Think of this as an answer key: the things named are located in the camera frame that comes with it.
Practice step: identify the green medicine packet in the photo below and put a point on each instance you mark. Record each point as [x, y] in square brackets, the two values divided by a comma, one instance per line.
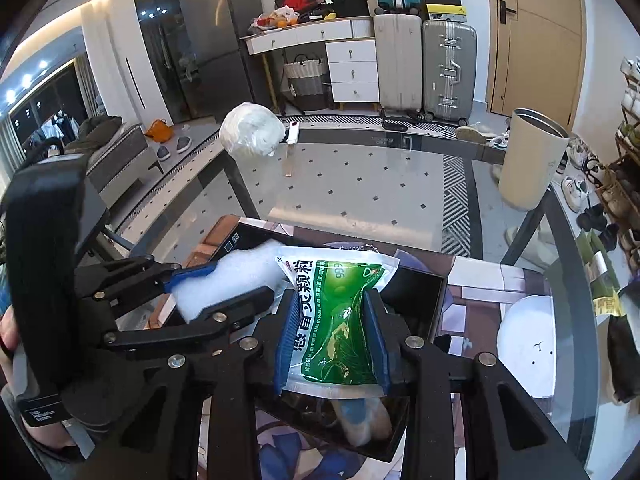
[325, 349]

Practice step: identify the white round plush cushion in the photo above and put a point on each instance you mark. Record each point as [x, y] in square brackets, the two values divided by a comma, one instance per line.
[526, 344]

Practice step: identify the white foam block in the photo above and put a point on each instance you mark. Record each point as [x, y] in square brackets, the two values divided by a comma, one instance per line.
[235, 274]

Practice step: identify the dark glass cabinet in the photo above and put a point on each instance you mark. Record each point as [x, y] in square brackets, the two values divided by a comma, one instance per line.
[169, 49]

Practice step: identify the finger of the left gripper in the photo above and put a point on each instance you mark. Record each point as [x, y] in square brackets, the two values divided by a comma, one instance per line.
[126, 284]
[214, 325]

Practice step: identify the cream cylindrical trash can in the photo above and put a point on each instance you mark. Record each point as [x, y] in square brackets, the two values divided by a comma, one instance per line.
[535, 148]

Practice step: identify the silver suitcase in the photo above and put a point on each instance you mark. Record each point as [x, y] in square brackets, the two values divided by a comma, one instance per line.
[449, 69]

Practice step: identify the woven basket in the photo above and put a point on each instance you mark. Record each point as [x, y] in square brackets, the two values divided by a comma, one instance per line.
[309, 81]

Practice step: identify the wooden door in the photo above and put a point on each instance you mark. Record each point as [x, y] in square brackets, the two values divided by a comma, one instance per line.
[537, 57]

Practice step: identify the orange bag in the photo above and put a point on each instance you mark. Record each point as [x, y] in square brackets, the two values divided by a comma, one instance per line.
[159, 131]

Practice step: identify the white drawer desk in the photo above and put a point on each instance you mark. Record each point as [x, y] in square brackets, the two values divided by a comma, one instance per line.
[350, 52]

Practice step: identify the grey refrigerator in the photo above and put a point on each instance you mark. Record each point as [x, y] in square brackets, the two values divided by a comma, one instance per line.
[227, 74]

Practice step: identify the grey sofa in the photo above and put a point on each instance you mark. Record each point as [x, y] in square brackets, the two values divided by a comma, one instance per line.
[119, 155]

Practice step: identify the white plastic bag bundle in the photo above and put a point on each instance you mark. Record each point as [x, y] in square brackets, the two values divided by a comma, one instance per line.
[251, 128]

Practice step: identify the white plush toy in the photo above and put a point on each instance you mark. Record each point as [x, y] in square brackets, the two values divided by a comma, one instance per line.
[363, 420]

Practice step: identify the anime print table mat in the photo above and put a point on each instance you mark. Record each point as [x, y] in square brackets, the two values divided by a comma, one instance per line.
[287, 451]

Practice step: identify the black yellow box stack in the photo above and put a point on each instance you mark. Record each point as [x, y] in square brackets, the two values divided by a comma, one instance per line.
[445, 10]

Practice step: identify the wooden shoe rack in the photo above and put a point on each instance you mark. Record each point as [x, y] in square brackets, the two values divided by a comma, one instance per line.
[621, 194]

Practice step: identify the person left hand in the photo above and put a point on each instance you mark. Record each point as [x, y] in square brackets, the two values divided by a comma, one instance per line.
[9, 333]

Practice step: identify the beige suitcase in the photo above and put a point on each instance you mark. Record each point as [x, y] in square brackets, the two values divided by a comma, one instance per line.
[399, 54]

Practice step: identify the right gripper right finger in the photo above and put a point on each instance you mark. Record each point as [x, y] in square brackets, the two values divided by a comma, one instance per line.
[506, 435]

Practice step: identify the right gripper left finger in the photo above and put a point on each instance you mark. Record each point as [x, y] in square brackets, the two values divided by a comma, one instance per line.
[166, 377]

